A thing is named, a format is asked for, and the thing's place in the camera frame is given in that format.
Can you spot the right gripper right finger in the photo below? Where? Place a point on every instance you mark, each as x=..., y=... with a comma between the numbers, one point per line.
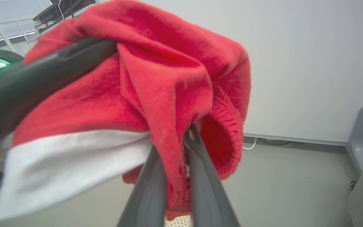
x=206, y=195

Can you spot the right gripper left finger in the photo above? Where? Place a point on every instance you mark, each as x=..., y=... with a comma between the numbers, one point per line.
x=150, y=195

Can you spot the red and white garment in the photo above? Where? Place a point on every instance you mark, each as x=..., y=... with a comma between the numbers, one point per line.
x=99, y=104

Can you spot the cream perforated laundry basket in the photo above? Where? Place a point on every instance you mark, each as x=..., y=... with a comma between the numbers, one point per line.
x=180, y=222

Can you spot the white window blind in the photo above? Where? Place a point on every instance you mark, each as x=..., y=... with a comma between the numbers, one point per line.
x=8, y=22

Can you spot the black desk equipment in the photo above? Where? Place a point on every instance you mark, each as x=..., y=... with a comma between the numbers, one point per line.
x=58, y=11

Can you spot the grey partition foot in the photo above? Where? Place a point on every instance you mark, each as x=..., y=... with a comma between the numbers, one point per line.
x=361, y=135

